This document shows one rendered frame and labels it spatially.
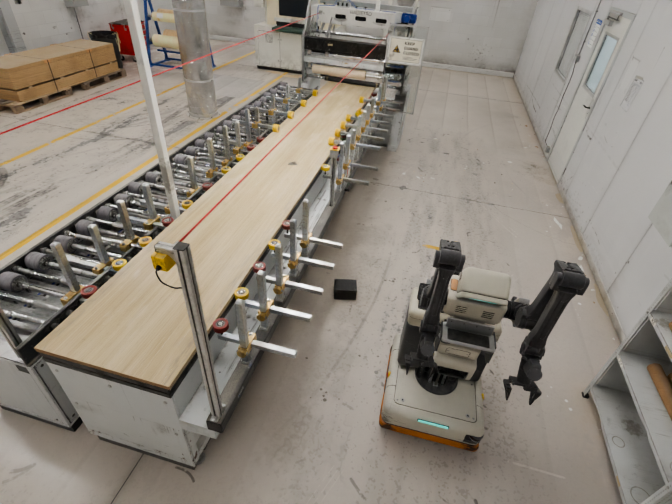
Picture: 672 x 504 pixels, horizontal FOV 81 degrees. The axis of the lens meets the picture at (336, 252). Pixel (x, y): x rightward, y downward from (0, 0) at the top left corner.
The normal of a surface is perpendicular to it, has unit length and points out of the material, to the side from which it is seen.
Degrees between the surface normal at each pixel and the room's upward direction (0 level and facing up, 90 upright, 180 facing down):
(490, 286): 43
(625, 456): 0
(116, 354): 0
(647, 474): 0
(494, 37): 90
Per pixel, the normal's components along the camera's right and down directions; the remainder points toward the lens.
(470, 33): -0.26, 0.58
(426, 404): 0.07, -0.79
